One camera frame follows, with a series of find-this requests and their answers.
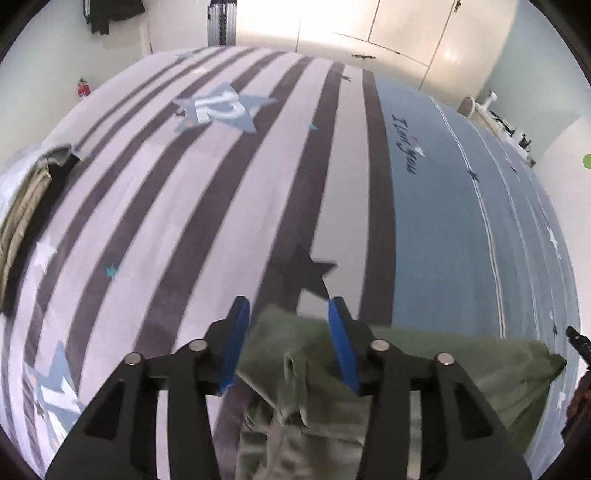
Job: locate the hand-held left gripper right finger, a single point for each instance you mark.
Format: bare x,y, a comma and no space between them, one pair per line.
344,346

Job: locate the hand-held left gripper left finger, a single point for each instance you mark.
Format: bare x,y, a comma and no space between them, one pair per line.
235,332

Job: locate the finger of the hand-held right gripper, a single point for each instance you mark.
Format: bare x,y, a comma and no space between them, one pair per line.
579,342

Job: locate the olive green polo shirt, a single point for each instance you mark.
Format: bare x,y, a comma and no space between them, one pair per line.
304,350

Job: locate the person's right hand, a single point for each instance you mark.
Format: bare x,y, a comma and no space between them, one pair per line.
581,392

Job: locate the striped star print bed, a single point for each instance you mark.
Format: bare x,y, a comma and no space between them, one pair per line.
231,184

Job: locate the white headboard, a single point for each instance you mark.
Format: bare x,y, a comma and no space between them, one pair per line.
568,194

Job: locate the white nightstand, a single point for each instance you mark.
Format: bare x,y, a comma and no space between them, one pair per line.
513,134

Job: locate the folded beige garment stack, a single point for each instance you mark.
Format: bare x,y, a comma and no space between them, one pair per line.
23,207

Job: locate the white desk fan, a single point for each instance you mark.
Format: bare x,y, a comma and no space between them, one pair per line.
487,99

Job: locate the round white stand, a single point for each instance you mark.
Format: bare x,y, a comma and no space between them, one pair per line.
467,106

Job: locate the red fire extinguisher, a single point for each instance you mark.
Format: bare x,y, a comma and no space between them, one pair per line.
83,90

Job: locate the silver ribbed suitcase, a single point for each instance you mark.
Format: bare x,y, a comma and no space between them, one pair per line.
221,23

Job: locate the cream wardrobe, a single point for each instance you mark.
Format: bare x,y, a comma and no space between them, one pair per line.
392,32

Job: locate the black hanging jacket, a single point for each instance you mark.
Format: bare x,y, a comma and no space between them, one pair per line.
111,14

